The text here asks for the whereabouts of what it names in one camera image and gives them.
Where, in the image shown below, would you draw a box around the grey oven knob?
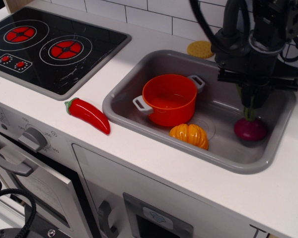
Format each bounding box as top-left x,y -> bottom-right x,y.
18,127 -> 48,152

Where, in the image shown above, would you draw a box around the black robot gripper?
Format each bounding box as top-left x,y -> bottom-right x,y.
217,50 -> 298,109

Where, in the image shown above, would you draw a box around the black faucet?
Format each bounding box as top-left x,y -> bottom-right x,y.
216,0 -> 298,57

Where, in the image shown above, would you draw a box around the white cabinet door grey handle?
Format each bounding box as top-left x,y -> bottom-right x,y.
72,143 -> 214,238

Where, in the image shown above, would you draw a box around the black braided cable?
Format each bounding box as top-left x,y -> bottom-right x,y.
0,188 -> 37,238

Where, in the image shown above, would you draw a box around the black toy stovetop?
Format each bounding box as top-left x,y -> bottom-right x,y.
0,7 -> 131,101

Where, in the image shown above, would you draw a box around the orange toy pot grey handles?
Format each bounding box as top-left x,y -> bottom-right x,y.
133,74 -> 206,126

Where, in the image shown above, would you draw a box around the grey plastic sink basin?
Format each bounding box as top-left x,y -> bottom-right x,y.
102,50 -> 296,174

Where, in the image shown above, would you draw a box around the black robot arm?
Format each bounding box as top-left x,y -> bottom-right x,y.
212,0 -> 298,109

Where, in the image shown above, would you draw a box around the orange toy pumpkin half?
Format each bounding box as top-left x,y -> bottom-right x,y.
169,124 -> 209,150

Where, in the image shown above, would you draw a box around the red toy chili pepper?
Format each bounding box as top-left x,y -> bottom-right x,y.
65,98 -> 111,135

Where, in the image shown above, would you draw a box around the yellow round cracker toy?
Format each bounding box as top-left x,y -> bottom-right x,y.
187,41 -> 214,59

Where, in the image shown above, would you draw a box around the toy beet with green leaves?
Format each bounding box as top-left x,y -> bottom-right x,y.
233,83 -> 268,142

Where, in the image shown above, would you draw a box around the oven door with grey handle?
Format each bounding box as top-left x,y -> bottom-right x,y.
0,127 -> 90,238

